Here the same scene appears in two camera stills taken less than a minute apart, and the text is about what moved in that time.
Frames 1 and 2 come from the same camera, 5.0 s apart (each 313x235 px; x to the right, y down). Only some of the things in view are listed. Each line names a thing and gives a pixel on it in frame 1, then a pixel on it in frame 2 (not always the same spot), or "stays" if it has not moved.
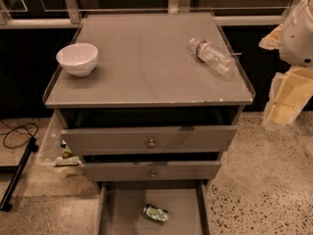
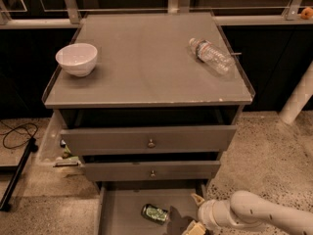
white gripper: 297,38 -> 205,211
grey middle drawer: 151,170 stays
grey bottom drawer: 119,208 stays
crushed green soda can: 155,213 stays
